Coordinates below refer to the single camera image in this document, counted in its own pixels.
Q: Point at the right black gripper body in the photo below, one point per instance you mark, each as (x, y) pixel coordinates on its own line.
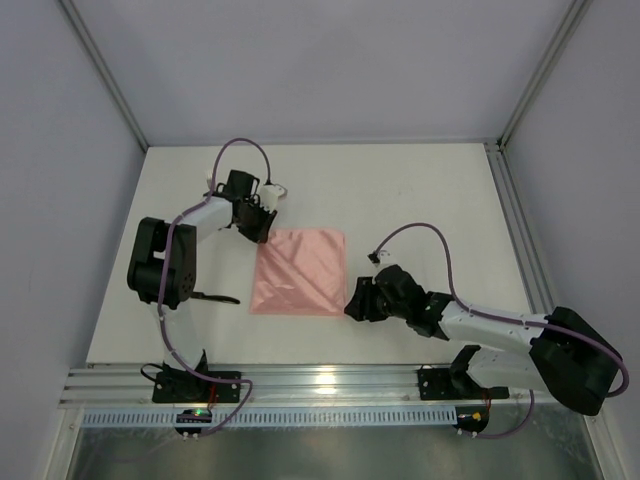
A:
(367, 302)

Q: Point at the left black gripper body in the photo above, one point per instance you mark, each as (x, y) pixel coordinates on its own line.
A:
(255, 220)

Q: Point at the pink cloth napkin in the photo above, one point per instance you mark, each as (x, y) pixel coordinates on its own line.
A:
(300, 272)

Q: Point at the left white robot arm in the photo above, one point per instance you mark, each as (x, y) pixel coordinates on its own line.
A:
(163, 265)

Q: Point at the right small controller board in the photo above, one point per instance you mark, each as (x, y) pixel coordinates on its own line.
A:
(471, 420)

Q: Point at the small controller board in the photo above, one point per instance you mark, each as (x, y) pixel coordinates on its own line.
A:
(190, 423)
(471, 420)

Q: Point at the left small controller board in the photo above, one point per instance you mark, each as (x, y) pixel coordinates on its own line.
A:
(190, 423)

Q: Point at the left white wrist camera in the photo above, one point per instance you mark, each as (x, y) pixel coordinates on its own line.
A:
(270, 195)

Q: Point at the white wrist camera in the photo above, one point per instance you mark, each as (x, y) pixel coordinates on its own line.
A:
(270, 195)
(381, 259)

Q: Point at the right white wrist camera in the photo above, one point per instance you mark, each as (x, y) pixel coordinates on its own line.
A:
(381, 259)

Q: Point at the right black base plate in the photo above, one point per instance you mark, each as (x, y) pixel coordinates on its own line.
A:
(442, 383)

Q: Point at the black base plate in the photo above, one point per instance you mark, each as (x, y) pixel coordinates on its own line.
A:
(173, 386)
(442, 383)

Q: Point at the black handled knife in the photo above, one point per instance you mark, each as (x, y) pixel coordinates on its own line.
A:
(214, 298)

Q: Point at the slotted cable duct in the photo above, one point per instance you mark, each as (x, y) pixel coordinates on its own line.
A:
(293, 417)

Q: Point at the right side aluminium rail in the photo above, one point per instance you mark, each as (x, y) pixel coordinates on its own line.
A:
(538, 289)

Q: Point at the aluminium rail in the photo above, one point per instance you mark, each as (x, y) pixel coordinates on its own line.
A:
(297, 385)
(538, 289)

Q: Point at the front aluminium rail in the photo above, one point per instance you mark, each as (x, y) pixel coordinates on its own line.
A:
(297, 385)

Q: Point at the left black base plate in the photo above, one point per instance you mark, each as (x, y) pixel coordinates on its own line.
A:
(173, 386)

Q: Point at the left corner aluminium post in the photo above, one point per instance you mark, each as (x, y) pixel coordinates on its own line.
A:
(91, 48)

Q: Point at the corner aluminium post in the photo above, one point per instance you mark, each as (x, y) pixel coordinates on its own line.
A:
(91, 48)
(552, 53)

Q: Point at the right corner aluminium post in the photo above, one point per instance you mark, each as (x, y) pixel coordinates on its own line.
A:
(552, 53)

